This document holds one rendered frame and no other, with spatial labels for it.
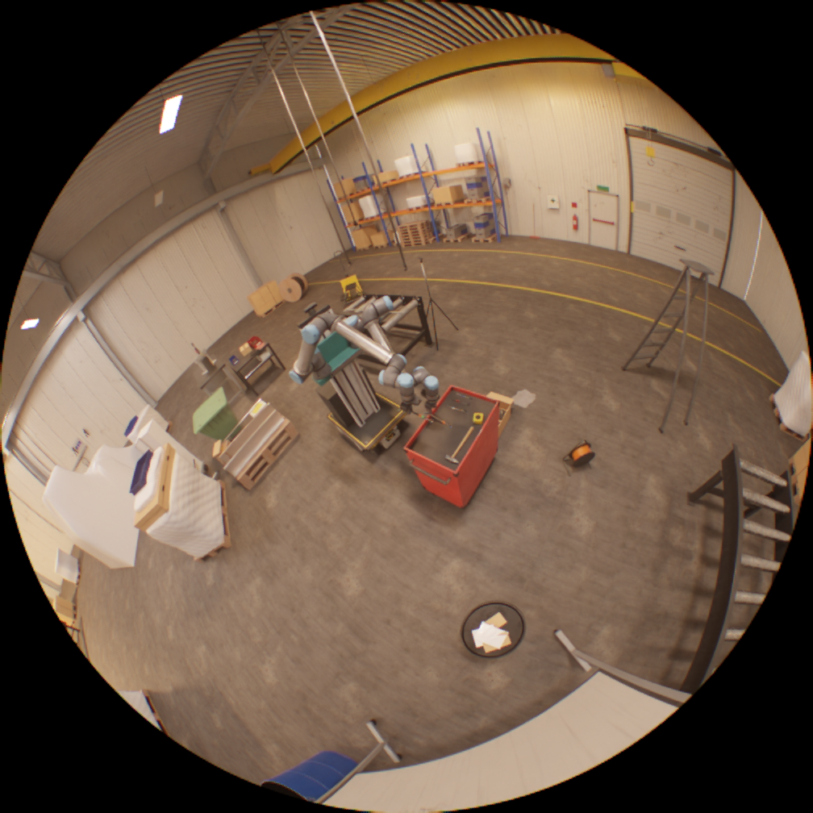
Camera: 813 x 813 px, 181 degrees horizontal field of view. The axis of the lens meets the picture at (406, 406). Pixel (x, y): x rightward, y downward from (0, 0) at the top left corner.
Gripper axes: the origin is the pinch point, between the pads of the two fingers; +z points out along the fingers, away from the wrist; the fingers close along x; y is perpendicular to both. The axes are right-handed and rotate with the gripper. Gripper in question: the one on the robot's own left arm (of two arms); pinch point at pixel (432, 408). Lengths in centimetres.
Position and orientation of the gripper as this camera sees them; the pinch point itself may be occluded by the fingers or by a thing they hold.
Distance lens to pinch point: 199.7
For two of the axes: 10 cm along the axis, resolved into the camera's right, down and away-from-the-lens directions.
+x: 6.2, -6.8, 3.9
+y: 7.8, 4.7, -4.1
